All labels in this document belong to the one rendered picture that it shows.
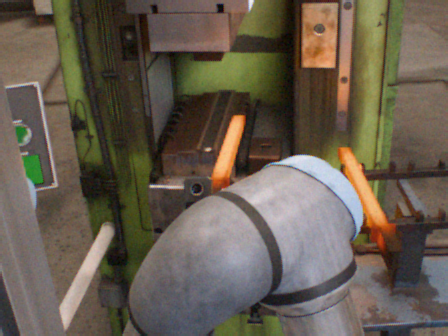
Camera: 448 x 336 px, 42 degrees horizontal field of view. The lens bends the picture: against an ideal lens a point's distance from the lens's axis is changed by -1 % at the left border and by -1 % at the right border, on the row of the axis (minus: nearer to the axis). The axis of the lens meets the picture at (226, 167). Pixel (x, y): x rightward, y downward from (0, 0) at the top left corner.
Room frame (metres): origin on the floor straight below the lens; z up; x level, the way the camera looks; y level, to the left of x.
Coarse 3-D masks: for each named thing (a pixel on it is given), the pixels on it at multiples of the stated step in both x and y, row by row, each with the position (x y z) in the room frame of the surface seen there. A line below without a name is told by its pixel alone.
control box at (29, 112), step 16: (16, 96) 1.39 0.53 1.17; (32, 96) 1.40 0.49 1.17; (16, 112) 1.37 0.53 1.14; (32, 112) 1.38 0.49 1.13; (32, 128) 1.36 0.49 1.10; (48, 128) 1.43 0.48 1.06; (32, 144) 1.34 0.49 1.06; (48, 144) 1.35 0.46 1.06; (48, 160) 1.32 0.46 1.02; (48, 176) 1.30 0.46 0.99
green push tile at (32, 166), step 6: (30, 156) 1.31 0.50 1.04; (36, 156) 1.32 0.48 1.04; (24, 162) 1.30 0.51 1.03; (30, 162) 1.31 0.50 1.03; (36, 162) 1.31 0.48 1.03; (24, 168) 1.30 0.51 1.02; (30, 168) 1.30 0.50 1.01; (36, 168) 1.30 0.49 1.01; (30, 174) 1.29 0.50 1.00; (36, 174) 1.29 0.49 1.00; (36, 180) 1.29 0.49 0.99; (42, 180) 1.29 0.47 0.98
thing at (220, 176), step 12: (240, 120) 1.30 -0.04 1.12; (228, 132) 1.23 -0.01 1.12; (240, 132) 1.25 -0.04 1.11; (228, 144) 1.16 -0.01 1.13; (228, 156) 1.09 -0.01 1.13; (216, 168) 1.04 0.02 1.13; (228, 168) 1.04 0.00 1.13; (216, 180) 0.97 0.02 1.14; (228, 180) 0.97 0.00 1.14; (216, 192) 0.93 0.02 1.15
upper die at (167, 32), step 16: (160, 16) 1.40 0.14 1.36; (176, 16) 1.39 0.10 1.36; (192, 16) 1.39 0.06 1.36; (208, 16) 1.38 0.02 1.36; (224, 16) 1.37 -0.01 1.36; (240, 16) 1.60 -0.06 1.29; (160, 32) 1.40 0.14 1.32; (176, 32) 1.39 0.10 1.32; (192, 32) 1.39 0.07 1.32; (208, 32) 1.38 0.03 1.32; (224, 32) 1.37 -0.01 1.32; (160, 48) 1.40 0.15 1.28; (176, 48) 1.39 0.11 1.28; (192, 48) 1.39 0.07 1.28; (208, 48) 1.38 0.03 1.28; (224, 48) 1.37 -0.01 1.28
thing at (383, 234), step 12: (348, 156) 1.24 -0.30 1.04; (348, 168) 1.18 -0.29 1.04; (360, 168) 1.18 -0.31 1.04; (360, 180) 1.13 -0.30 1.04; (360, 192) 1.08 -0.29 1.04; (372, 192) 1.07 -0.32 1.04; (372, 204) 1.03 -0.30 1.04; (372, 216) 0.98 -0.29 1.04; (384, 216) 0.98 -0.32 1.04; (372, 228) 0.94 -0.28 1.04; (384, 228) 0.92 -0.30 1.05; (372, 240) 0.93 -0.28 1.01; (384, 240) 0.89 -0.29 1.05; (396, 240) 0.88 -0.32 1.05; (384, 252) 0.90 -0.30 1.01; (396, 252) 0.85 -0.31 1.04; (396, 264) 0.85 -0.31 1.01
